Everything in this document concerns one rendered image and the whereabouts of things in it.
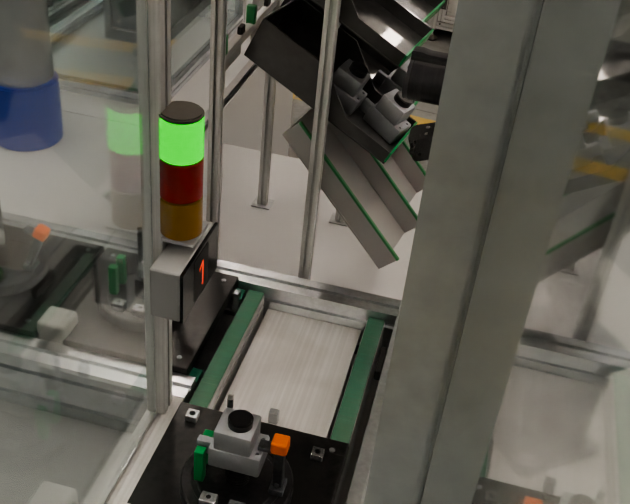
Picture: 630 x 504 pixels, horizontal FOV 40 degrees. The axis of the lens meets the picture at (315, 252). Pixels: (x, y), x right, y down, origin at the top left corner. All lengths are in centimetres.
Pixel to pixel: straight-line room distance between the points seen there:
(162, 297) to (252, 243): 72
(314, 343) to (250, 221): 45
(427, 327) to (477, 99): 5
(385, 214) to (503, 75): 139
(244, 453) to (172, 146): 36
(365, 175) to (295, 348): 35
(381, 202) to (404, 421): 135
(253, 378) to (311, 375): 9
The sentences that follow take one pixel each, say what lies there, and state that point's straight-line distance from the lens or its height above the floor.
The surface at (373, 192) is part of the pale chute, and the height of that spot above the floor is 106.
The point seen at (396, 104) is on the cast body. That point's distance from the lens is 139.
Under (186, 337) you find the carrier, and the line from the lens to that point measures 132.
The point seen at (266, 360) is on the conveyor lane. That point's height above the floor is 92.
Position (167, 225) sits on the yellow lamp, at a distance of 101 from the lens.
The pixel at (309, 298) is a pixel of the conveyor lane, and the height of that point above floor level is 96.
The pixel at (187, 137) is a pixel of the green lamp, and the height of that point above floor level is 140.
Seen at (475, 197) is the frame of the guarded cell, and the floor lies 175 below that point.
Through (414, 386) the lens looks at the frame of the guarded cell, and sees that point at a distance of 20.
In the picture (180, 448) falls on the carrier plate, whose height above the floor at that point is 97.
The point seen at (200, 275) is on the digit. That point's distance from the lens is 106.
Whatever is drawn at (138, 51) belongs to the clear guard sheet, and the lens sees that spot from 90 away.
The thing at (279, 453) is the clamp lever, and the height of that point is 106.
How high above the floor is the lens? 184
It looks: 35 degrees down
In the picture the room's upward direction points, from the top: 6 degrees clockwise
